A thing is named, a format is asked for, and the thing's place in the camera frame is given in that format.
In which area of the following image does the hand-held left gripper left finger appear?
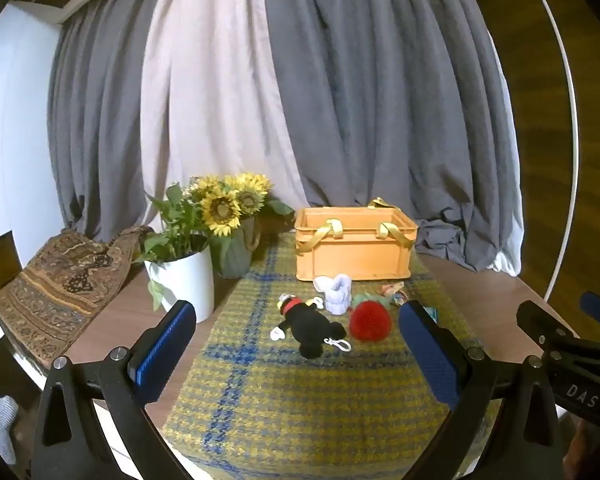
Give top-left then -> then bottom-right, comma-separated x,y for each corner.
31,300 -> 197,480

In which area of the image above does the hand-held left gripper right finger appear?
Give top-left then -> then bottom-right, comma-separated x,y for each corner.
399,300 -> 565,480

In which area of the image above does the red plush strawberry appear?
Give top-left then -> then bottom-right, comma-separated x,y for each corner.
350,301 -> 393,343

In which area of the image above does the small colourful fabric toy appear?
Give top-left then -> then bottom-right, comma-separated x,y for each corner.
381,282 -> 407,307

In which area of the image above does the lavender fluffy plush toy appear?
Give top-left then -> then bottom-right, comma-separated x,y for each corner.
313,274 -> 353,317

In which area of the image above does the orange plastic crate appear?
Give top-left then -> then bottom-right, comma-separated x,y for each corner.
294,198 -> 419,282

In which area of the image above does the black plush toy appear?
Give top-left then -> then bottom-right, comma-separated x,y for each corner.
271,294 -> 353,360

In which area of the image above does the grey green ribbed vase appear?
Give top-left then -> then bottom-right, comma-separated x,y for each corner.
211,216 -> 261,280

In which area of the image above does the brown patterned cloth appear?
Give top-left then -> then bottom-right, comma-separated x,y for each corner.
0,225 -> 155,367

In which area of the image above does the yellow green woven mat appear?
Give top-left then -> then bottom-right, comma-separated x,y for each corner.
162,232 -> 503,480

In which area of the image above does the sunflower bouquet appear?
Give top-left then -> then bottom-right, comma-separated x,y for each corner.
185,172 -> 295,238

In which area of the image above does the grey curtain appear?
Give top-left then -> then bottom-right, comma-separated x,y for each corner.
260,0 -> 524,275
47,0 -> 181,241

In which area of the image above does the pale pink curtain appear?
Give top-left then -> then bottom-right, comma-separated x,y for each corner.
139,0 -> 311,211

